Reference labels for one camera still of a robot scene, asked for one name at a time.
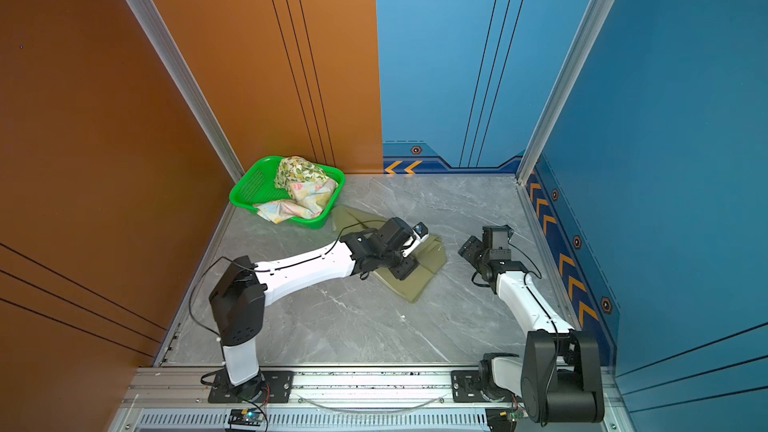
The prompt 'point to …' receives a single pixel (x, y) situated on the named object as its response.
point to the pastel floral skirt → (306, 199)
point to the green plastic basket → (257, 185)
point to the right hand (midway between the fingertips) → (468, 250)
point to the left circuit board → (246, 417)
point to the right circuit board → (504, 419)
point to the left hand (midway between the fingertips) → (411, 254)
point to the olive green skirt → (430, 254)
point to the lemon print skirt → (296, 169)
